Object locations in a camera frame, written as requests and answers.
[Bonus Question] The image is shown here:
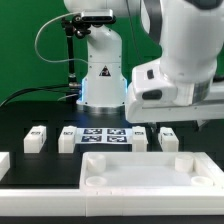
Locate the fiducial marker sheet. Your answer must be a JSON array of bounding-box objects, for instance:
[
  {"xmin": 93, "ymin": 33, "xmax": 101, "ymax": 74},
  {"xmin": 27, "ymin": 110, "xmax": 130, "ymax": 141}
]
[{"xmin": 76, "ymin": 128, "xmax": 132, "ymax": 144}]

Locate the white barrier wall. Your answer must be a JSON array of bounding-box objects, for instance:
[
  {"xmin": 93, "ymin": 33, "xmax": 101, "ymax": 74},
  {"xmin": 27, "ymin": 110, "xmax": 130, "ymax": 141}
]
[
  {"xmin": 214, "ymin": 158, "xmax": 224, "ymax": 176},
  {"xmin": 0, "ymin": 189, "xmax": 224, "ymax": 217},
  {"xmin": 0, "ymin": 152, "xmax": 10, "ymax": 181}
]

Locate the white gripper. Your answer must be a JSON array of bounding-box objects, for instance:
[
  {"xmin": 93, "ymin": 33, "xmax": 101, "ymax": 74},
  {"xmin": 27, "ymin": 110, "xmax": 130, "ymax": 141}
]
[{"xmin": 125, "ymin": 82, "xmax": 224, "ymax": 123}]

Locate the white desk top tray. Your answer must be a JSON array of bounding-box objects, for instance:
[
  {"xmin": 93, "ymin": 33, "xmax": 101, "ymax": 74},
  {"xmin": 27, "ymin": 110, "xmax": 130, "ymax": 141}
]
[{"xmin": 79, "ymin": 152, "xmax": 224, "ymax": 194}]

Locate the black camera stand pole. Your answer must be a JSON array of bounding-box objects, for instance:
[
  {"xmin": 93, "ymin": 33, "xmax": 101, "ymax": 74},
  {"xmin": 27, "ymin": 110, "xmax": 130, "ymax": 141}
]
[{"xmin": 61, "ymin": 15, "xmax": 90, "ymax": 90}]

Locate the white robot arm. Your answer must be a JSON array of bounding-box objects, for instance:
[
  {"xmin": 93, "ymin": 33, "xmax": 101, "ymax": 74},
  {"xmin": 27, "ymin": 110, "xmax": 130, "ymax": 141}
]
[{"xmin": 64, "ymin": 0, "xmax": 224, "ymax": 123}]

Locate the white front barrier wall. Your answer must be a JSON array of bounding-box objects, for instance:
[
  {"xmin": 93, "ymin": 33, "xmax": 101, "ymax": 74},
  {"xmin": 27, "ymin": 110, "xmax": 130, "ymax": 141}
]
[{"xmin": 0, "ymin": 189, "xmax": 224, "ymax": 217}]

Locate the grey camera cable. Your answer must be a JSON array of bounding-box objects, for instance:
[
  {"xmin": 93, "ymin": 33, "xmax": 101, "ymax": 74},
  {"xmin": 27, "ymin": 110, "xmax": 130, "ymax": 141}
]
[{"xmin": 34, "ymin": 12, "xmax": 90, "ymax": 65}]

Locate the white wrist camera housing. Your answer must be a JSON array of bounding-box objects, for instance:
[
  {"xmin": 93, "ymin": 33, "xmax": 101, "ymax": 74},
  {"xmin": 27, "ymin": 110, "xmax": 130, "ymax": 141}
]
[{"xmin": 132, "ymin": 59, "xmax": 182, "ymax": 105}]

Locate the black cable bundle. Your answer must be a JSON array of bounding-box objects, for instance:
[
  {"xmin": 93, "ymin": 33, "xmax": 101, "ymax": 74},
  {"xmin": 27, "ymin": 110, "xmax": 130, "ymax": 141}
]
[{"xmin": 0, "ymin": 84, "xmax": 81, "ymax": 108}]

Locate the grey camera on stand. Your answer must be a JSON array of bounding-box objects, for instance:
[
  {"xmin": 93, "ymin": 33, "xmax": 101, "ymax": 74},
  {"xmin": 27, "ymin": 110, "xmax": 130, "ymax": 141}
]
[{"xmin": 81, "ymin": 9, "xmax": 114, "ymax": 23}]

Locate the white left barrier wall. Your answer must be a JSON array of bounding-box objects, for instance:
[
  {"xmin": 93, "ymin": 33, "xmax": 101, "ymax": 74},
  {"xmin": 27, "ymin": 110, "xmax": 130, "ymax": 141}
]
[{"xmin": 0, "ymin": 152, "xmax": 10, "ymax": 181}]

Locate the white right barrier wall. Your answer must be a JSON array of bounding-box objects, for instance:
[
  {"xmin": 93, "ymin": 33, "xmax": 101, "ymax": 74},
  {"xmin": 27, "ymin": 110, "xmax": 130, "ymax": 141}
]
[{"xmin": 214, "ymin": 158, "xmax": 224, "ymax": 176}]

